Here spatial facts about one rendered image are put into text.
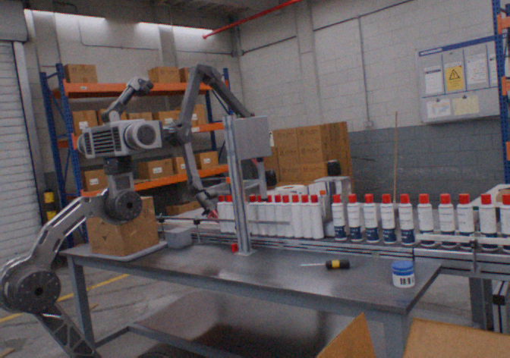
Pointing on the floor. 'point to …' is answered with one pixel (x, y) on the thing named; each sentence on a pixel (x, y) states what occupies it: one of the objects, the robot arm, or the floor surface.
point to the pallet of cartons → (308, 153)
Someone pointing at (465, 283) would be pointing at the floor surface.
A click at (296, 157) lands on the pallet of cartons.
